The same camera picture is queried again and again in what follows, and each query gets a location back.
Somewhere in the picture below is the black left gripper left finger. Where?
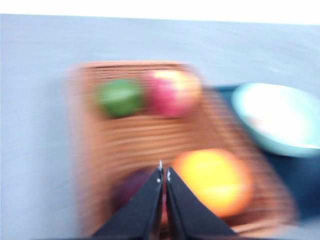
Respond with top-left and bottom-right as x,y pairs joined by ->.
91,160 -> 164,240

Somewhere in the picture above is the dark purple red fruit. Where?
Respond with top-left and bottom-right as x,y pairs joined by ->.
110,169 -> 155,213

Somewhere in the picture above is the red yellow apple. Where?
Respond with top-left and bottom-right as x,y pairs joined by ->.
145,69 -> 202,119

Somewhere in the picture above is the orange mandarin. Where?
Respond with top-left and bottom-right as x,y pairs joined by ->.
172,149 -> 253,218

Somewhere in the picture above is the brown wicker basket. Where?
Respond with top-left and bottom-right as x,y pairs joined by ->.
71,62 -> 298,240

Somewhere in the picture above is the light green bowl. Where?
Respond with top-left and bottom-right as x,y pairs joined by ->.
232,83 -> 320,158

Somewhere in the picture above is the green avocado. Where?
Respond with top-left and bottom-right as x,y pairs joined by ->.
96,78 -> 144,118

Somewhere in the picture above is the dark rectangular tray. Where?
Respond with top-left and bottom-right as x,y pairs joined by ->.
214,84 -> 320,224

